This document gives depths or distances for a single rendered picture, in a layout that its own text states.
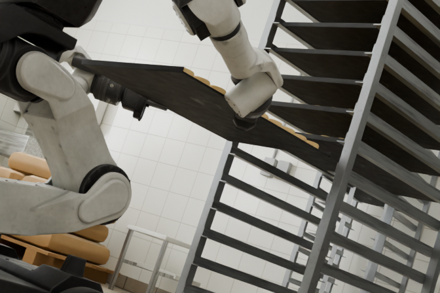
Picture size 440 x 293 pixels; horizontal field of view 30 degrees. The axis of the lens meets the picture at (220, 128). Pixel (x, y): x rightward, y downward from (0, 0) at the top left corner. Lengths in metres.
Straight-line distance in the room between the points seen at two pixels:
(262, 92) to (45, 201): 0.53
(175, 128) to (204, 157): 0.39
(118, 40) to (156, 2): 0.47
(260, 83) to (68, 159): 0.47
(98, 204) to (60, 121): 0.21
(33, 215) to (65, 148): 0.16
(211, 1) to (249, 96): 0.26
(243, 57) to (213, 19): 0.12
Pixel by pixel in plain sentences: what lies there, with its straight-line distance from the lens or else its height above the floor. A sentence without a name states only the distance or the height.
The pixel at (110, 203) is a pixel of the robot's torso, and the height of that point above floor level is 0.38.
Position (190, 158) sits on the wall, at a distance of 6.24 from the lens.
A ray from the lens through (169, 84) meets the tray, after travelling 2.03.
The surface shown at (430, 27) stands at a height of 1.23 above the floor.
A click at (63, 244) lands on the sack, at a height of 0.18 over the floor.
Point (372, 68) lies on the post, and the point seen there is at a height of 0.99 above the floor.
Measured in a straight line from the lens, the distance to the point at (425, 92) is 2.63.
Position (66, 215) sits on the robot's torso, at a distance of 1.86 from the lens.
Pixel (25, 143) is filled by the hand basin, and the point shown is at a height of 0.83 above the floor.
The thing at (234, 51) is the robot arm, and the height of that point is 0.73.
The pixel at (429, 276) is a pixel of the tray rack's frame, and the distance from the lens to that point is 2.78.
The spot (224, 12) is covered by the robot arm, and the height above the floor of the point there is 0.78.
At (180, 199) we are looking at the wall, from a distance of 6.18.
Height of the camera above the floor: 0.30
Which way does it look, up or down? 10 degrees up
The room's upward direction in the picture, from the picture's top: 19 degrees clockwise
